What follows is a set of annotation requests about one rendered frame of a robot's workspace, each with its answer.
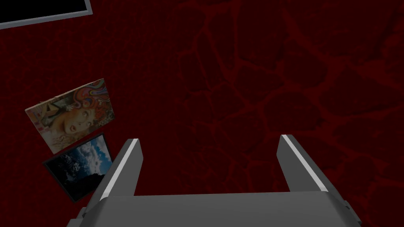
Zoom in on colourful face portrait picture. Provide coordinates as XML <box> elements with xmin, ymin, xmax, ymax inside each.
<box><xmin>24</xmin><ymin>78</ymin><xmax>116</xmax><ymax>155</ymax></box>

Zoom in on grey-framed black window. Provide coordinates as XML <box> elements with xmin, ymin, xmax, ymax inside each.
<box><xmin>0</xmin><ymin>0</ymin><xmax>94</xmax><ymax>30</ymax></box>

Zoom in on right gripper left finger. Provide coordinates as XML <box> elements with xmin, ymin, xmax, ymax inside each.
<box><xmin>91</xmin><ymin>138</ymin><xmax>144</xmax><ymax>205</ymax></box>

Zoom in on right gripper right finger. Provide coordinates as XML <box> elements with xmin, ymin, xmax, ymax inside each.
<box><xmin>276</xmin><ymin>134</ymin><xmax>329</xmax><ymax>193</ymax></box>

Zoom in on black-framed cloudy sky picture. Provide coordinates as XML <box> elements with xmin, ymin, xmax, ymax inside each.
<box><xmin>43</xmin><ymin>133</ymin><xmax>114</xmax><ymax>203</ymax></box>

